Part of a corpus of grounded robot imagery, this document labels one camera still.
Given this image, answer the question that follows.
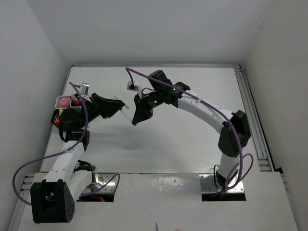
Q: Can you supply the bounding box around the red gel pen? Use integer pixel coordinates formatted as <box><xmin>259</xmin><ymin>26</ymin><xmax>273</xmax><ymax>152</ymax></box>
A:
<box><xmin>70</xmin><ymin>95</ymin><xmax>82</xmax><ymax>106</ymax></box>

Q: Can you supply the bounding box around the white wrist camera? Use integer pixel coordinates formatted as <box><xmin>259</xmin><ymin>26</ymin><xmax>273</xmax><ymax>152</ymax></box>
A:
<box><xmin>127</xmin><ymin>81</ymin><xmax>142</xmax><ymax>98</ymax></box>
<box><xmin>80</xmin><ymin>83</ymin><xmax>90</xmax><ymax>95</ymax></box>

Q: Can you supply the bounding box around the metal base plate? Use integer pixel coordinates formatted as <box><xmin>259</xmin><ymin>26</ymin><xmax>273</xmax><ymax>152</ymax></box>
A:
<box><xmin>199</xmin><ymin>173</ymin><xmax>244</xmax><ymax>194</ymax></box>
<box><xmin>82</xmin><ymin>173</ymin><xmax>120</xmax><ymax>194</ymax></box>

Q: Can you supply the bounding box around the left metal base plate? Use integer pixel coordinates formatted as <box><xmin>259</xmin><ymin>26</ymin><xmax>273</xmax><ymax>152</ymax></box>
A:
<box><xmin>82</xmin><ymin>173</ymin><xmax>120</xmax><ymax>194</ymax></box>

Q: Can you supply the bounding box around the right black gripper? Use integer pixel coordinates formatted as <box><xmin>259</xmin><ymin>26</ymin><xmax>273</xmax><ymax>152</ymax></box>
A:
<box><xmin>132</xmin><ymin>89</ymin><xmax>164</xmax><ymax>124</ymax></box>

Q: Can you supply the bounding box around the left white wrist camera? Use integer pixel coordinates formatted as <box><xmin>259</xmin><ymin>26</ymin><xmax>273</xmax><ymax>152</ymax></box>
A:
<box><xmin>80</xmin><ymin>83</ymin><xmax>90</xmax><ymax>95</ymax></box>

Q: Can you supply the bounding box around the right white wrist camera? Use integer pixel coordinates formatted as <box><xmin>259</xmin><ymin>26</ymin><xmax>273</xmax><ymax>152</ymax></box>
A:
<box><xmin>127</xmin><ymin>81</ymin><xmax>142</xmax><ymax>98</ymax></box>

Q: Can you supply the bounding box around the purple cap white marker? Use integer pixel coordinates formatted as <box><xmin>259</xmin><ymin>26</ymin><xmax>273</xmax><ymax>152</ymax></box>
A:
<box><xmin>120</xmin><ymin>107</ymin><xmax>136</xmax><ymax>126</ymax></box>

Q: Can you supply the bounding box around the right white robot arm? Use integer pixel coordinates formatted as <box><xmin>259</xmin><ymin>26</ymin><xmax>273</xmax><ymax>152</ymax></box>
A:
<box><xmin>132</xmin><ymin>70</ymin><xmax>251</xmax><ymax>190</ymax></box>

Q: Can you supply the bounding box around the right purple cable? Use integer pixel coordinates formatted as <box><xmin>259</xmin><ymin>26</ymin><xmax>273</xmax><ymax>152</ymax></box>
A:
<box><xmin>125</xmin><ymin>67</ymin><xmax>254</xmax><ymax>193</ymax></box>

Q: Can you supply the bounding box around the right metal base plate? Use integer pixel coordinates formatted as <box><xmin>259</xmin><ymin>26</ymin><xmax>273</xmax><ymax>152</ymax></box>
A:
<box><xmin>199</xmin><ymin>173</ymin><xmax>244</xmax><ymax>194</ymax></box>

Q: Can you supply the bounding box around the pink glitter bottle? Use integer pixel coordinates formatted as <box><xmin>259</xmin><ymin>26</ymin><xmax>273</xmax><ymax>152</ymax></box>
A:
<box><xmin>59</xmin><ymin>98</ymin><xmax>70</xmax><ymax>108</ymax></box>

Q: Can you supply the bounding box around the black and white pen organizer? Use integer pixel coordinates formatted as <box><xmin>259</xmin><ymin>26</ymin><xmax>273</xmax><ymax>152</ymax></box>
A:
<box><xmin>51</xmin><ymin>94</ymin><xmax>82</xmax><ymax>126</ymax></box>

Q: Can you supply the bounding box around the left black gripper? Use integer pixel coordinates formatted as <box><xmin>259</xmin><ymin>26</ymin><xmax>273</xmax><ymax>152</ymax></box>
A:
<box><xmin>78</xmin><ymin>92</ymin><xmax>124</xmax><ymax>128</ymax></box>

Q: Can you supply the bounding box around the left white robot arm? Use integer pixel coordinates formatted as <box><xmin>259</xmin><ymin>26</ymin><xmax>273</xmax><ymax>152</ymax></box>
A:
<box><xmin>30</xmin><ymin>93</ymin><xmax>125</xmax><ymax>223</ymax></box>

